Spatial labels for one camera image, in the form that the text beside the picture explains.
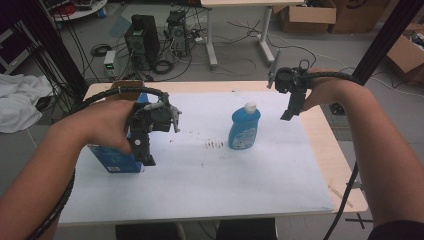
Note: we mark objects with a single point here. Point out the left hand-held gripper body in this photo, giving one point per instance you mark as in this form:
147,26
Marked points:
151,118

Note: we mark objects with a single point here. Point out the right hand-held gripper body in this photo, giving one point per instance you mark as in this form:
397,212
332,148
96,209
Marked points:
290,80

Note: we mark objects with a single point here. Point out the blue cardboard box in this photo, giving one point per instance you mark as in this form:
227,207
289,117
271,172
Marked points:
113,160

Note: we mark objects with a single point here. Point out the blue detergent bottle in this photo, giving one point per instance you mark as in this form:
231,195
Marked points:
244,128

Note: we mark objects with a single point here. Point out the person's right hand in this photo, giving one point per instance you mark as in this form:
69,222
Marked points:
326,90

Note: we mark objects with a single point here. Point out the person's left hand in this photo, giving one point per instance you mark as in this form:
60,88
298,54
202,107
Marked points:
100,123

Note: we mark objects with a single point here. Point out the grey floor mat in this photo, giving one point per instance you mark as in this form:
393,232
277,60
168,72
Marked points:
336,128

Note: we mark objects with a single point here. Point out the brown cardboard box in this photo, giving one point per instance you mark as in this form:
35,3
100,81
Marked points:
405,55
360,15
306,16

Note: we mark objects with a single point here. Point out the white power supply unit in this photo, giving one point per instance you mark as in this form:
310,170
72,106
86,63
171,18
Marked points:
109,63

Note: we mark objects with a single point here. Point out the white table mat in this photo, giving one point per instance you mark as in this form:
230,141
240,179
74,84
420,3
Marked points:
216,186

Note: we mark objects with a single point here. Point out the dark bulky object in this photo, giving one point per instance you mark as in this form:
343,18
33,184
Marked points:
146,232
246,229

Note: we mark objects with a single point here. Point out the black computer tower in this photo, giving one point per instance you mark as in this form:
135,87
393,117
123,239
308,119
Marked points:
143,40

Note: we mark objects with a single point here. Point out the white desk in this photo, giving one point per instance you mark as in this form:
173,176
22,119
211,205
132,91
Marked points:
211,36

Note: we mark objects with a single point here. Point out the grey computer tower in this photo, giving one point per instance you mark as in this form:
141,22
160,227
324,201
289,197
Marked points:
177,31

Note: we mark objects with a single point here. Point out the white crumpled cloth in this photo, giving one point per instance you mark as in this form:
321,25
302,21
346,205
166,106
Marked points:
20,100

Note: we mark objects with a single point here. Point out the round white table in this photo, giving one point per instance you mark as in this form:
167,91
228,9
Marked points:
80,10

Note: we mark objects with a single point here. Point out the grey metal rack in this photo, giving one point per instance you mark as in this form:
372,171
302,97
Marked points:
10,53

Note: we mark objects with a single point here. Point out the person's dark sleeve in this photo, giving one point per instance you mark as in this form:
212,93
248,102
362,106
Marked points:
396,231

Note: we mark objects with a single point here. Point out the black metal frame post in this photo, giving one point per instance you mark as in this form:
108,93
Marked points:
383,40
56,50

